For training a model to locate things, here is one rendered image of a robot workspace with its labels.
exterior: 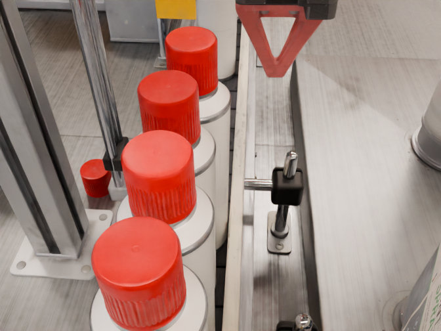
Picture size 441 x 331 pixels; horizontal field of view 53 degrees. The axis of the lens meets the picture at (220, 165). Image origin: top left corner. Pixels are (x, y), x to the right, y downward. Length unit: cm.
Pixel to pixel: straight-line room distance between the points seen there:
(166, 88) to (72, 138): 39
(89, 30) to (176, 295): 22
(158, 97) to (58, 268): 29
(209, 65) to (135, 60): 49
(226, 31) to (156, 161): 39
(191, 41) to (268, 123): 36
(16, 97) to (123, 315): 21
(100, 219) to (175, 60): 27
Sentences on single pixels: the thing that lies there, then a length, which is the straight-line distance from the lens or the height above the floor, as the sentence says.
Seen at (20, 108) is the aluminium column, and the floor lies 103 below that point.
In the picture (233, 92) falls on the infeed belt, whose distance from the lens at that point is 59.
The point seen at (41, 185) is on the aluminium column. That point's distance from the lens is 40.
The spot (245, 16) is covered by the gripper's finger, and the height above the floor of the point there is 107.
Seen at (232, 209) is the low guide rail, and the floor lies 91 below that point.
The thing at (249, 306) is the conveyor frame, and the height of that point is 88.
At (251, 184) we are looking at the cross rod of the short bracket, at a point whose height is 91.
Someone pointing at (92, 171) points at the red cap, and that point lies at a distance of 52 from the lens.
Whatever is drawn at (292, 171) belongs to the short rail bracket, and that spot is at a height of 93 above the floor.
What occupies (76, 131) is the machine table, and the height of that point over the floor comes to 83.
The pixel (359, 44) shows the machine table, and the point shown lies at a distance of 83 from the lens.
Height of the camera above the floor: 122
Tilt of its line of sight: 45 degrees down
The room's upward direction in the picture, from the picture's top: straight up
